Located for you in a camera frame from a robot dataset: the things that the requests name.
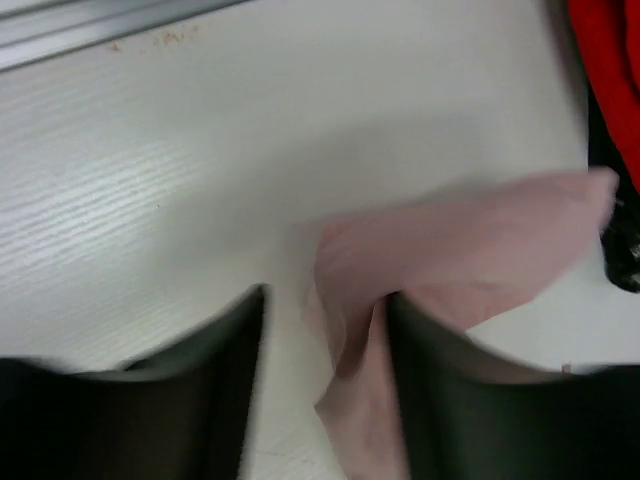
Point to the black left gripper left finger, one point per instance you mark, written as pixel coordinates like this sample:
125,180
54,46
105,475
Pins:
180,412

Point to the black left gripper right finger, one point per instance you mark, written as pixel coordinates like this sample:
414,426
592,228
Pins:
469,413

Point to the light pink trousers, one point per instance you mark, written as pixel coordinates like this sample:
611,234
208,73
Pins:
465,258

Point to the folded black patterned trousers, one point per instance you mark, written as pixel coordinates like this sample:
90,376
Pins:
620,238

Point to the folded red trousers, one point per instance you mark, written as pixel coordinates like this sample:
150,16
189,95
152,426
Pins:
607,33

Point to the aluminium mounting rail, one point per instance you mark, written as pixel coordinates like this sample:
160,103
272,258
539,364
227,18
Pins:
33,31

